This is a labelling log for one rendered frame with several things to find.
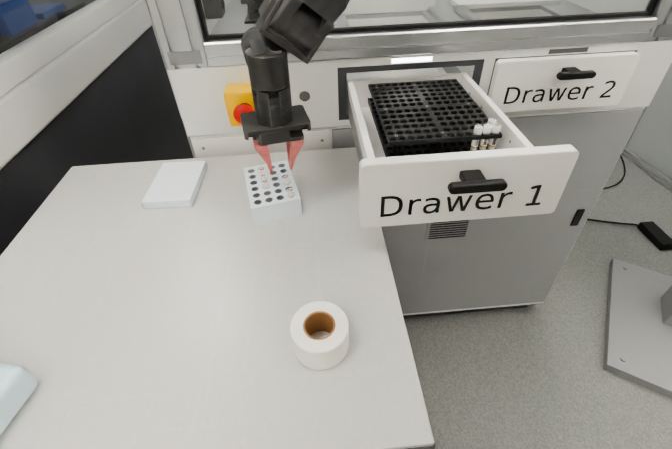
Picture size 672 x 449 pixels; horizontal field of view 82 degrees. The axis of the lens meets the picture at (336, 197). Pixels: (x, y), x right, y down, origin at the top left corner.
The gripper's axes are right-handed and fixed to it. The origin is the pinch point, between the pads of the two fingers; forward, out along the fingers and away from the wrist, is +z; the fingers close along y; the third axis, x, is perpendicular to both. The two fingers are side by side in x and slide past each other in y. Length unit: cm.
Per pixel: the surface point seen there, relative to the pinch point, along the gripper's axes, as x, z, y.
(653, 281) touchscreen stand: 1, 78, -131
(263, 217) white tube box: 5.0, 6.3, 4.4
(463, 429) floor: 24, 83, -40
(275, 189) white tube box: 1.0, 4.0, 1.5
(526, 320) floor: 0, 82, -79
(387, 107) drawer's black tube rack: -2.8, -6.6, -20.1
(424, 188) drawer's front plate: 18.5, -5.3, -17.0
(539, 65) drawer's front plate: -7, -9, -54
